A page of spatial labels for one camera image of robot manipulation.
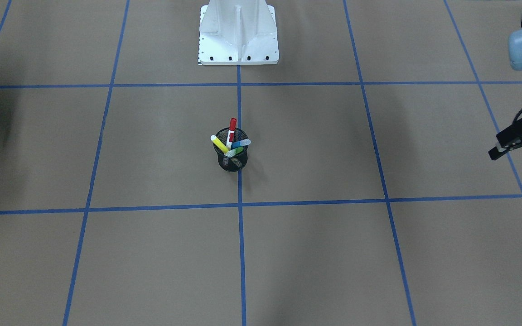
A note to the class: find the blue marker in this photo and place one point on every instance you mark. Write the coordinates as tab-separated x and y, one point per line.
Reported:
241	143

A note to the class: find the red white marker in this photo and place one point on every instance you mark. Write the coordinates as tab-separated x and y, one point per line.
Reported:
230	133

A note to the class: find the green highlighter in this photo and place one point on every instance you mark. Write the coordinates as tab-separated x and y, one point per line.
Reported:
233	152

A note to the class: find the yellow highlighter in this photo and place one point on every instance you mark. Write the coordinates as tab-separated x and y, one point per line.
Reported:
219	144

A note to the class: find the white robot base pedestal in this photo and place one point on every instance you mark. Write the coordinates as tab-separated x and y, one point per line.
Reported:
238	32

